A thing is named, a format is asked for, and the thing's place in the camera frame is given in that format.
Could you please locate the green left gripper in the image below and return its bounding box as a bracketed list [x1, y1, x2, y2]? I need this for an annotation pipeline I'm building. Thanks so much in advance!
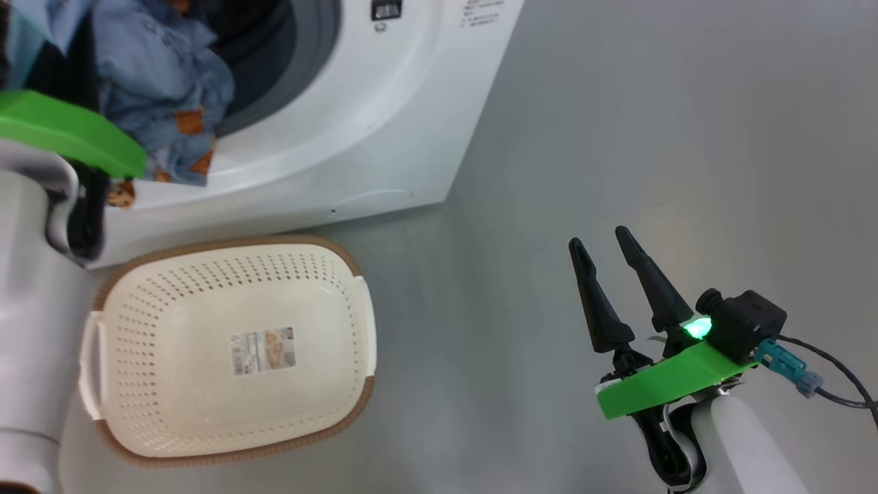
[0, 89, 147, 261]

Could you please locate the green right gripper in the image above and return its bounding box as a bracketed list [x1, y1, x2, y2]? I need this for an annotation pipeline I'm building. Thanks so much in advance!
[568, 226, 755, 492]

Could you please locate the blue printed garment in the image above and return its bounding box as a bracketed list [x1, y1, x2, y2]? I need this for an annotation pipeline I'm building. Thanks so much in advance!
[0, 0, 235, 209]

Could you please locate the grey rubber door gasket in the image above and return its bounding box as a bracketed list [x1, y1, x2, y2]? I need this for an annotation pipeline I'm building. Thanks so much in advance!
[213, 0, 342, 138]

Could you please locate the white front-load washing machine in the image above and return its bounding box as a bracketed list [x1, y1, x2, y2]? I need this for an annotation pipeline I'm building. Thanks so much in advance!
[89, 0, 525, 268]

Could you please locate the cream perforated laundry basket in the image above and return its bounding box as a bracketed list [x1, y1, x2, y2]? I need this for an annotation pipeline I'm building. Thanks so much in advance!
[79, 235, 377, 469]

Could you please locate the round white filter cover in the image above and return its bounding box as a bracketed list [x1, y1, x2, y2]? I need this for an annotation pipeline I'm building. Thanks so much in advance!
[335, 189, 414, 215]

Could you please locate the paper label inside basket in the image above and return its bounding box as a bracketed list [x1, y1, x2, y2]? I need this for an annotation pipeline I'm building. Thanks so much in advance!
[230, 327, 297, 377]

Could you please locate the small printed text sticker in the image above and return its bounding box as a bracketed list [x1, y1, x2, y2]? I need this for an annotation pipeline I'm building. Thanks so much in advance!
[461, 0, 506, 28]

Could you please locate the black camera cable teal plug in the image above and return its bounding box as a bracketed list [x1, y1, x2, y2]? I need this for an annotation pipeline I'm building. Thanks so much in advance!
[755, 335, 878, 412]

